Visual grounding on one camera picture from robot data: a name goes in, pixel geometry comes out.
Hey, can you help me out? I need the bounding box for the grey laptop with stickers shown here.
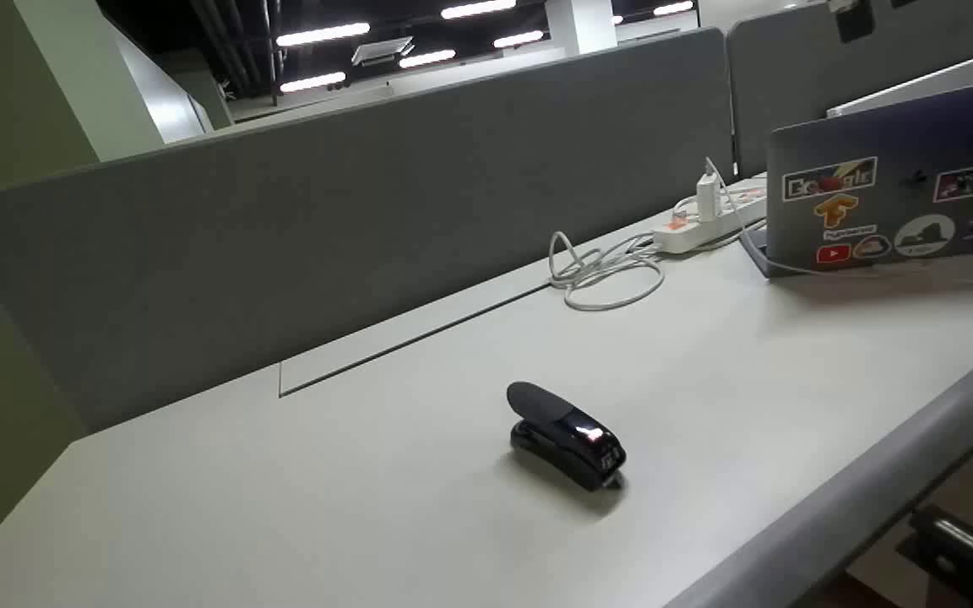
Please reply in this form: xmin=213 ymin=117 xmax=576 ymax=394
xmin=738 ymin=66 xmax=973 ymax=280

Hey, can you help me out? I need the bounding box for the long grey desk divider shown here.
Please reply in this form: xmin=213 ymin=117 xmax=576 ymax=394
xmin=0 ymin=27 xmax=738 ymax=435

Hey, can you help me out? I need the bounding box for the black stapler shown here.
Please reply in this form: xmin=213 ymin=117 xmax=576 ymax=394
xmin=505 ymin=379 xmax=630 ymax=493

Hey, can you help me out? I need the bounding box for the white power strip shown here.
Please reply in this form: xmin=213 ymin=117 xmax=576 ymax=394
xmin=651 ymin=181 xmax=772 ymax=259

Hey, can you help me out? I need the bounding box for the white plug adapter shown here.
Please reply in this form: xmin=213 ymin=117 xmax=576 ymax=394
xmin=697 ymin=156 xmax=725 ymax=227

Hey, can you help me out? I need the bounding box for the ceiling light strip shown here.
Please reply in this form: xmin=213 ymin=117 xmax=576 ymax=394
xmin=273 ymin=16 xmax=374 ymax=50
xmin=394 ymin=47 xmax=461 ymax=71
xmin=489 ymin=27 xmax=552 ymax=55
xmin=278 ymin=66 xmax=352 ymax=97
xmin=439 ymin=0 xmax=522 ymax=24

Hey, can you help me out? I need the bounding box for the short grey desk divider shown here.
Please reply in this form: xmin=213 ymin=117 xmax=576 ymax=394
xmin=722 ymin=0 xmax=973 ymax=179

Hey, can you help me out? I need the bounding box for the white flat board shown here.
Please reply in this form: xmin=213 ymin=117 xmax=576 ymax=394
xmin=823 ymin=47 xmax=973 ymax=120

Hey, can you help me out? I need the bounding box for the black chair part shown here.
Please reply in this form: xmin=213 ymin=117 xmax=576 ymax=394
xmin=897 ymin=504 xmax=973 ymax=608

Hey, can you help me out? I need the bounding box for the white coiled cable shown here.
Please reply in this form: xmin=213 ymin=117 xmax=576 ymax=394
xmin=544 ymin=227 xmax=668 ymax=314

